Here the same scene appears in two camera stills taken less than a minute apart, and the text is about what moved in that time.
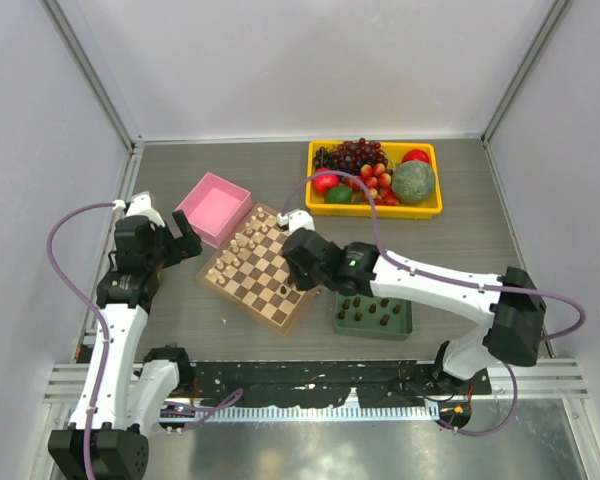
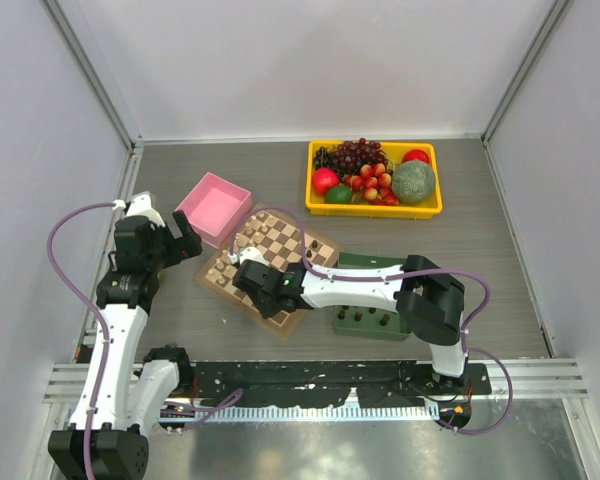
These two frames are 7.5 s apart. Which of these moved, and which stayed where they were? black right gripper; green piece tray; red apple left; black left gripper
Moved: black right gripper
Stayed: black left gripper; red apple left; green piece tray
